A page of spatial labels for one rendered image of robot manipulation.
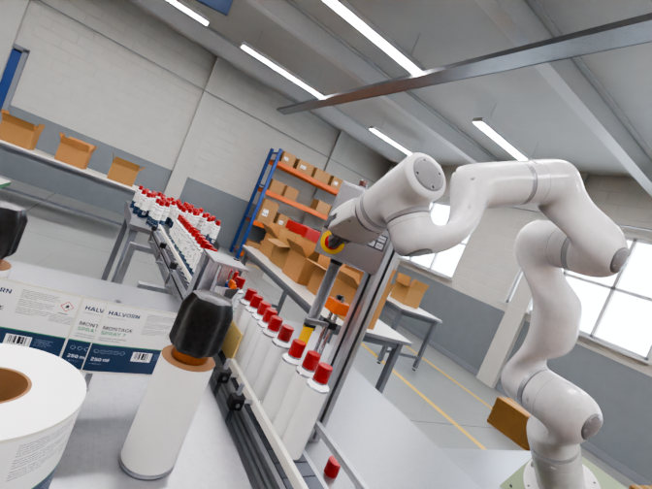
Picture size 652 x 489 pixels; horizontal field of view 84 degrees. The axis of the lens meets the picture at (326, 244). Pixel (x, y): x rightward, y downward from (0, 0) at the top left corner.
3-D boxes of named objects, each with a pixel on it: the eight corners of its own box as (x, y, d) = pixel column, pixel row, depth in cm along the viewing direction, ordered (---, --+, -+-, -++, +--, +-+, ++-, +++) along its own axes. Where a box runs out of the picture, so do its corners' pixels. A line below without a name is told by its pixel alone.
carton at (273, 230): (249, 247, 430) (262, 218, 428) (281, 258, 454) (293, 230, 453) (261, 256, 397) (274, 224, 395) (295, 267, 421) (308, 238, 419)
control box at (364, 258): (315, 248, 100) (342, 184, 99) (373, 273, 99) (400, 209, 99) (312, 250, 90) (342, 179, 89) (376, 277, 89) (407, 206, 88)
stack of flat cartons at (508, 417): (485, 420, 420) (496, 396, 418) (506, 421, 450) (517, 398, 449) (541, 462, 367) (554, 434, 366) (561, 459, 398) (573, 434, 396)
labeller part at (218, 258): (203, 250, 114) (204, 247, 114) (235, 260, 120) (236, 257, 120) (213, 263, 102) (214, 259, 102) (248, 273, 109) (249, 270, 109)
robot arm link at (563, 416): (549, 415, 105) (538, 352, 96) (618, 467, 88) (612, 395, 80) (517, 439, 102) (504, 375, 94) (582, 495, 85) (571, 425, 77)
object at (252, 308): (222, 352, 110) (247, 290, 109) (238, 355, 113) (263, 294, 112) (227, 362, 106) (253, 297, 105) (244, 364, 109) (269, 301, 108)
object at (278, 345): (244, 393, 93) (276, 320, 92) (263, 394, 96) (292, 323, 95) (251, 406, 89) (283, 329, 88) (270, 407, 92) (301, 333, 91)
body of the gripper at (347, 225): (398, 206, 74) (368, 225, 83) (355, 184, 71) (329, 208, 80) (394, 238, 71) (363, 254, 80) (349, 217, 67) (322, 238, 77)
